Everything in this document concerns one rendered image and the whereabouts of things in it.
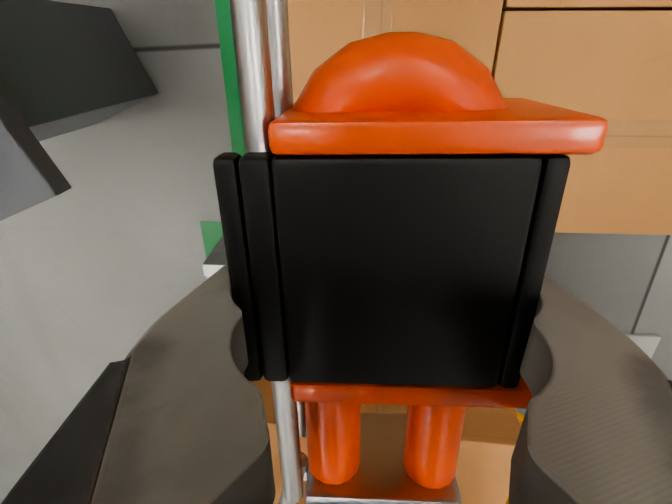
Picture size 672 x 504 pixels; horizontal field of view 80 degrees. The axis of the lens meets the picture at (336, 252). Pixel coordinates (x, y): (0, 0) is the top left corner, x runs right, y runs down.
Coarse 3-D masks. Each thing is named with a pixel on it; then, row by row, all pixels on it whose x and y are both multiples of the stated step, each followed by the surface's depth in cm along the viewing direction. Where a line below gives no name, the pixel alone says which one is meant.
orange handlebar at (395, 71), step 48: (384, 48) 10; (432, 48) 10; (336, 96) 10; (384, 96) 10; (432, 96) 10; (480, 96) 10; (336, 432) 15; (432, 432) 15; (336, 480) 16; (432, 480) 16
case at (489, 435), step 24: (264, 384) 62; (264, 408) 58; (384, 408) 59; (480, 408) 60; (504, 408) 60; (480, 432) 56; (504, 432) 57; (480, 456) 56; (504, 456) 56; (480, 480) 59; (504, 480) 58
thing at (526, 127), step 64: (320, 128) 9; (384, 128) 9; (448, 128) 9; (512, 128) 9; (576, 128) 9; (320, 192) 10; (384, 192) 9; (448, 192) 9; (512, 192) 9; (320, 256) 10; (384, 256) 10; (448, 256) 10; (512, 256) 10; (320, 320) 11; (384, 320) 11; (448, 320) 11; (512, 320) 11; (320, 384) 12; (384, 384) 12; (448, 384) 12; (512, 384) 12
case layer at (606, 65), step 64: (320, 0) 67; (384, 0) 66; (448, 0) 66; (512, 0) 65; (576, 0) 65; (640, 0) 64; (320, 64) 71; (512, 64) 70; (576, 64) 69; (640, 64) 68; (640, 128) 73; (576, 192) 79; (640, 192) 79
